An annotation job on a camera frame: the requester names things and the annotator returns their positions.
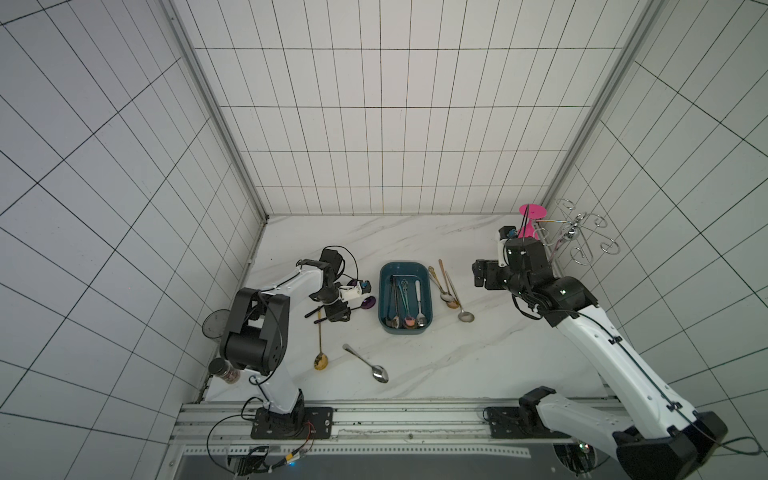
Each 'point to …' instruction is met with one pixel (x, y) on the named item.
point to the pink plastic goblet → (530, 212)
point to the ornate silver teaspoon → (444, 295)
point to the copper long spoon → (452, 304)
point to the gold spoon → (320, 361)
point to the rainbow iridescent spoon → (409, 321)
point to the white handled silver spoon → (420, 320)
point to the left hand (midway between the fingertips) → (337, 312)
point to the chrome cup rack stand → (577, 229)
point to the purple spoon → (367, 303)
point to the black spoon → (389, 320)
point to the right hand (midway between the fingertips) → (477, 264)
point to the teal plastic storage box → (421, 271)
